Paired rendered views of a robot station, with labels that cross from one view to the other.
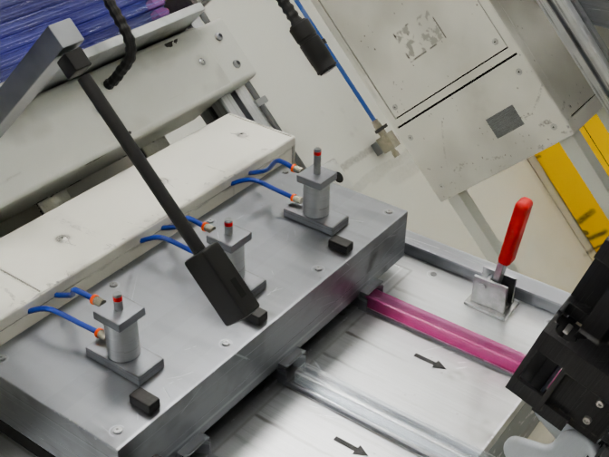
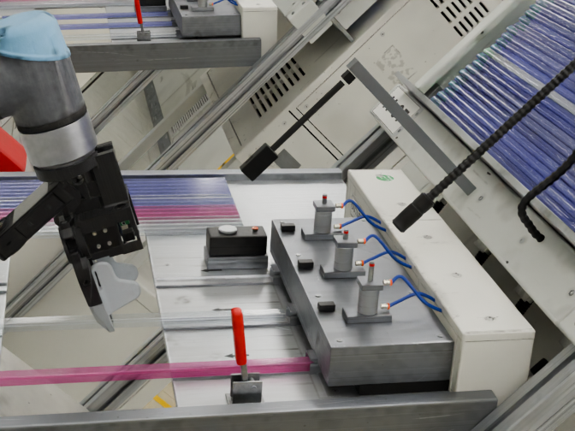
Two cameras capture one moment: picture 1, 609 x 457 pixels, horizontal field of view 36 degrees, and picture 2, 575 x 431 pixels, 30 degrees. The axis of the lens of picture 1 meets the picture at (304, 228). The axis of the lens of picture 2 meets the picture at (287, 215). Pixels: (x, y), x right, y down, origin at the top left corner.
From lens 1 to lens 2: 153 cm
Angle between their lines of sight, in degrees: 108
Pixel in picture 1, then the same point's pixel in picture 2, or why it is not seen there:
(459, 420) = (189, 339)
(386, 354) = (262, 348)
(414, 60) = not seen: outside the picture
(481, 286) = (251, 376)
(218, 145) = (483, 306)
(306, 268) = (323, 293)
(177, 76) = (554, 278)
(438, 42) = not seen: outside the picture
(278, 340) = (294, 286)
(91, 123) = (512, 239)
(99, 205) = (451, 253)
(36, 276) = not seen: hidden behind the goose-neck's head
